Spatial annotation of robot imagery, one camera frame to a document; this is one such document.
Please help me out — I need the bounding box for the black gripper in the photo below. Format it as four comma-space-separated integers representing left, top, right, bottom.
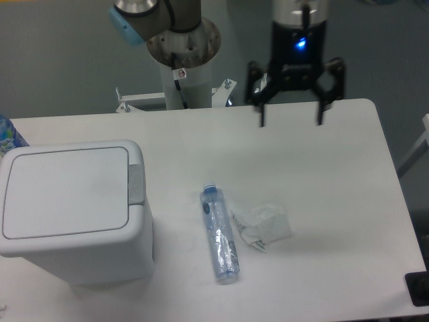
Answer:
245, 21, 347, 127

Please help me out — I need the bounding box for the white plastic trash can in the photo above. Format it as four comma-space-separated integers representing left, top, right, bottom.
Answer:
1, 140, 155, 284

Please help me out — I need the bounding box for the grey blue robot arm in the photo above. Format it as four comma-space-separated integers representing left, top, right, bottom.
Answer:
109, 1, 346, 124

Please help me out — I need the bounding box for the crumpled white plastic wrapper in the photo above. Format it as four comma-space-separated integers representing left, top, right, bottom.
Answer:
229, 204, 292, 253

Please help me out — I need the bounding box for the clear plastic water bottle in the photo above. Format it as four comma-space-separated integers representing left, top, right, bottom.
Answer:
200, 182, 240, 284

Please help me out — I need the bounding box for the blue patterned bottle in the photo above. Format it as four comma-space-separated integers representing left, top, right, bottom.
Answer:
1, 115, 29, 157

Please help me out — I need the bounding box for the white metal frame leg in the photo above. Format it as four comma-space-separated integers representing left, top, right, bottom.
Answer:
396, 114, 428, 178

